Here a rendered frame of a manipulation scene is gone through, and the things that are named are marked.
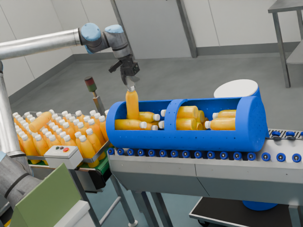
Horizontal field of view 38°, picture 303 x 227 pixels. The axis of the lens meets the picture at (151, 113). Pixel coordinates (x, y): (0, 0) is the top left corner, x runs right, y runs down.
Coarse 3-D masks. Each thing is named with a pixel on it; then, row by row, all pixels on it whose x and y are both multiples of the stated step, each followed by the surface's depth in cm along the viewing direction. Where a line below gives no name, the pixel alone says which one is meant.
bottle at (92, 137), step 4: (92, 132) 272; (88, 136) 272; (92, 136) 272; (96, 136) 274; (92, 140) 272; (96, 140) 273; (92, 144) 273; (96, 144) 274; (100, 144) 276; (96, 148) 274; (100, 148) 276; (104, 152) 280; (100, 156) 277; (104, 156) 279
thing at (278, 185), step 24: (264, 144) 235; (288, 144) 228; (120, 168) 271; (144, 168) 261; (168, 168) 252; (192, 168) 244; (216, 168) 236; (240, 168) 228; (264, 168) 221; (288, 168) 215; (168, 192) 272; (192, 192) 261; (216, 192) 250; (240, 192) 241; (264, 192) 232; (288, 192) 224
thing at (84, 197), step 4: (72, 172) 269; (72, 176) 269; (76, 176) 272; (76, 180) 272; (76, 184) 271; (80, 184) 275; (80, 188) 274; (80, 192) 274; (84, 192) 278; (84, 196) 278; (84, 200) 277; (88, 200) 281; (92, 208) 284; (88, 212) 282; (92, 212) 284; (92, 216) 284; (92, 220) 285; (96, 220) 287; (96, 224) 287; (100, 224) 290
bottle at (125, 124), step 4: (116, 120) 262; (120, 120) 260; (124, 120) 258; (128, 120) 257; (132, 120) 255; (136, 120) 255; (116, 124) 260; (120, 124) 258; (124, 124) 257; (128, 124) 255; (132, 124) 254; (136, 124) 253; (140, 124) 253; (116, 128) 261; (120, 128) 259; (124, 128) 257; (128, 128) 256; (132, 128) 254; (136, 128) 254; (140, 128) 255
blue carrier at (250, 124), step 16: (256, 96) 223; (112, 112) 258; (160, 112) 268; (176, 112) 235; (208, 112) 251; (240, 112) 214; (256, 112) 221; (112, 128) 255; (160, 128) 270; (208, 128) 252; (240, 128) 213; (256, 128) 221; (112, 144) 263; (128, 144) 256; (144, 144) 250; (160, 144) 244; (176, 144) 238; (192, 144) 232; (208, 144) 227; (224, 144) 222; (240, 144) 217; (256, 144) 220
